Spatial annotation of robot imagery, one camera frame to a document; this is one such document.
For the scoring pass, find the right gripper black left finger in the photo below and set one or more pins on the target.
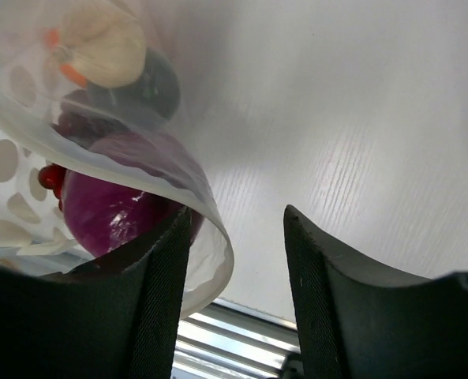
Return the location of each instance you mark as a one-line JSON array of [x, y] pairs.
[[114, 317]]

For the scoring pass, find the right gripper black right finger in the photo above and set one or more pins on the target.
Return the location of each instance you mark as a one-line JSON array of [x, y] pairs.
[[359, 318]]

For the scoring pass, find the purple onion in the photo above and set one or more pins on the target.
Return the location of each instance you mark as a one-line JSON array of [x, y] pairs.
[[102, 215]]

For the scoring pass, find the clear zip top bag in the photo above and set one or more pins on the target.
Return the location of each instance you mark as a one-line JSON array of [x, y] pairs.
[[33, 233]]

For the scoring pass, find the red grape bunch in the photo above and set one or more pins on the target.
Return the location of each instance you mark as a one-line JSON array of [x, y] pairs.
[[79, 127]]

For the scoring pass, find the small beige mushroom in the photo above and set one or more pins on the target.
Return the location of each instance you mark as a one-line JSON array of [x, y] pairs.
[[103, 41]]

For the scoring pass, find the orange fruit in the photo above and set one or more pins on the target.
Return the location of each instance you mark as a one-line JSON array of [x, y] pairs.
[[51, 39]]

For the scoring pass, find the aluminium mounting rail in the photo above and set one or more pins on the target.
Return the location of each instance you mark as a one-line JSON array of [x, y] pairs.
[[226, 340]]

